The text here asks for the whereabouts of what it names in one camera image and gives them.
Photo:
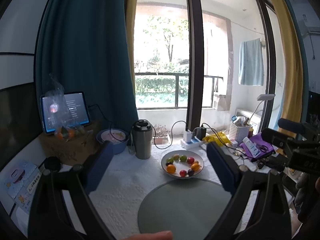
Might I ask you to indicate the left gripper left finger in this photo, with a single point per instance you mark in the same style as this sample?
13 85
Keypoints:
49 217

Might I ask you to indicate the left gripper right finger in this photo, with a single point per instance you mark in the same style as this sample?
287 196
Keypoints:
270 217

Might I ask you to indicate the orange fruit back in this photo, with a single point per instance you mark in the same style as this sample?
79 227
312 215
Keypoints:
195 167

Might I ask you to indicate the dark plum back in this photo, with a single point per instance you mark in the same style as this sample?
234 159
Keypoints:
191 172

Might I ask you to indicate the red fruit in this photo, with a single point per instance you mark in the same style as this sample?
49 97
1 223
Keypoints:
183 173
190 160

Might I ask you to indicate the green lime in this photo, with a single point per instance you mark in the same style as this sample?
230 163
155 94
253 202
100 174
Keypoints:
183 158
170 160

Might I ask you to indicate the large orange front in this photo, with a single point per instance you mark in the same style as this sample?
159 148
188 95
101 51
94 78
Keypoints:
171 169

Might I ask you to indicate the purple cloth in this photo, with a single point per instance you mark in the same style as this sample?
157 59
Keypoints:
265 149

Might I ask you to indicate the yellow curtain right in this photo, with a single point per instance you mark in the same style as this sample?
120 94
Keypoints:
293 89

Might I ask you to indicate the white lotion tube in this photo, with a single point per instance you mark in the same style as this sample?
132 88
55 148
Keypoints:
253 150

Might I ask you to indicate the blue tissue box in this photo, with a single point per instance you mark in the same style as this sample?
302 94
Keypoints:
21 182

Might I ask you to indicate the black round object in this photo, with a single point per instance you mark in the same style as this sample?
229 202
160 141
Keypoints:
53 164

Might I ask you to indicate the white woven basket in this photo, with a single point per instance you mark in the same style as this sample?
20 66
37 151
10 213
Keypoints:
238 133

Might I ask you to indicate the white desk lamp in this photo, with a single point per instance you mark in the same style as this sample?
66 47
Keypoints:
261 99

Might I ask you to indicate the cardboard box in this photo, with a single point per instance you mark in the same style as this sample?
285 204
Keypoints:
74 151

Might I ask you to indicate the yellow duck bag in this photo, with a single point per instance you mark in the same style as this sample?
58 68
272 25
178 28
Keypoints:
220 139

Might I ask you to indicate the round grey glass tray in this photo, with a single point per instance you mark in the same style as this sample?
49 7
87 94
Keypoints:
188 208

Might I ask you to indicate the white quilted tablecloth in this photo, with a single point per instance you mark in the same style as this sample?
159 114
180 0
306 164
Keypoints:
123 187

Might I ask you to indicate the light blue hanging towel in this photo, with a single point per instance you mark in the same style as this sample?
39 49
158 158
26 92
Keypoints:
251 66

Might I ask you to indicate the plastic bag with oranges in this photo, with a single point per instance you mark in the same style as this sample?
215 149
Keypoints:
64 124

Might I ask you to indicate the black charger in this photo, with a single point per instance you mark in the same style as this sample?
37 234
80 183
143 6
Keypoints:
200 133

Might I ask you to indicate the white power strip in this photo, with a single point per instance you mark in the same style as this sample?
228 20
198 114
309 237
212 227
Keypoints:
191 144

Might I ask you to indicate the blue bowl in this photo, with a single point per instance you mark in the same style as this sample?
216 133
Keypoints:
117 137

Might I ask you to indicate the white ceramic plate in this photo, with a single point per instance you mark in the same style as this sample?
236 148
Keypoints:
182 165

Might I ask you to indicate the tablet screen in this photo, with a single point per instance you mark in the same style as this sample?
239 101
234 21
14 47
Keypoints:
77 105

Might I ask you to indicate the white charger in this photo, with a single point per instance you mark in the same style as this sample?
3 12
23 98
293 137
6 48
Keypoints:
187 136

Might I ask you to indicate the stainless steel tumbler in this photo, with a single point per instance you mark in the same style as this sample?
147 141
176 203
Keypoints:
142 136

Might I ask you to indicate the balcony railing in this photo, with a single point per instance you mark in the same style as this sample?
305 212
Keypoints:
161 90

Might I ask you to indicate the teal curtain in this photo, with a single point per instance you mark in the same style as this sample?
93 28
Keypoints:
82 44

